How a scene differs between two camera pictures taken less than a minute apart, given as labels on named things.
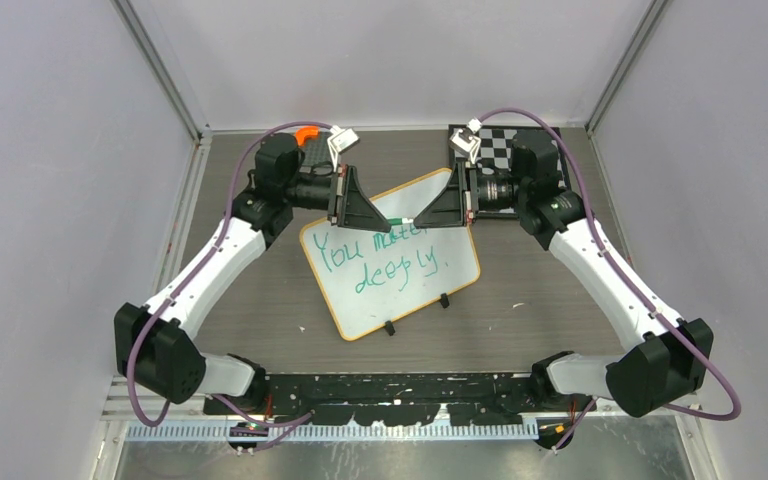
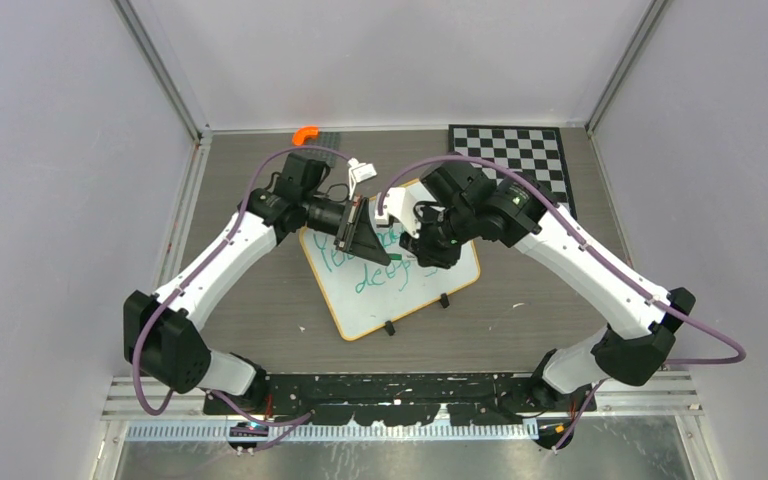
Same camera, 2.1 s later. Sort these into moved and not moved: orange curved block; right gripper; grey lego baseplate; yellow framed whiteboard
Moved: right gripper
Not moved: orange curved block; yellow framed whiteboard; grey lego baseplate
